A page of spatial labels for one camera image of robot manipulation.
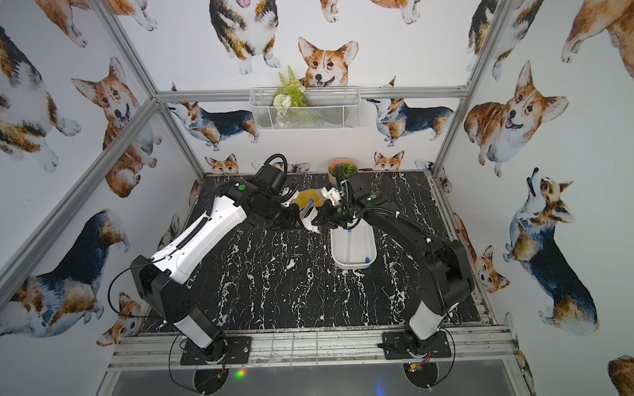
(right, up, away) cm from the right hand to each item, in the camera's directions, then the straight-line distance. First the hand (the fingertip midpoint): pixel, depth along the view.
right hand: (309, 222), depth 77 cm
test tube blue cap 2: (+14, -10, +20) cm, 26 cm away
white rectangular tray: (+16, -11, +18) cm, 27 cm away
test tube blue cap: (0, +5, +5) cm, 7 cm away
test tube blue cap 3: (+20, -16, +15) cm, 29 cm away
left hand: (0, 0, -2) cm, 3 cm away
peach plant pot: (+15, +22, +43) cm, 51 cm away
